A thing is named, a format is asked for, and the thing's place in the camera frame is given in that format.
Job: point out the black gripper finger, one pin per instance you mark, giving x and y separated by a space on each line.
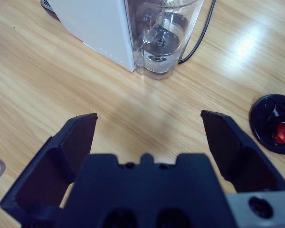
242 154
61 147

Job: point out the white capsule coffee machine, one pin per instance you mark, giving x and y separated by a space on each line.
97 26

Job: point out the black capsule holder with rods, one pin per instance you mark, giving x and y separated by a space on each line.
261 118

